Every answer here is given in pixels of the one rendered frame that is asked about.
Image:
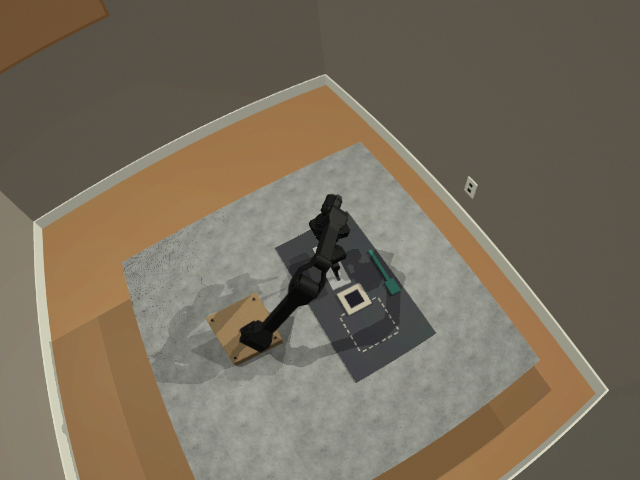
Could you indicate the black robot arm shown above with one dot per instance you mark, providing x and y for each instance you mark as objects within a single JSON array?
[{"x": 332, "y": 225}]

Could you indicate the beige tile with dark square mark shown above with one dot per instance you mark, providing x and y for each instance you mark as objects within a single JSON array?
[{"x": 354, "y": 299}]

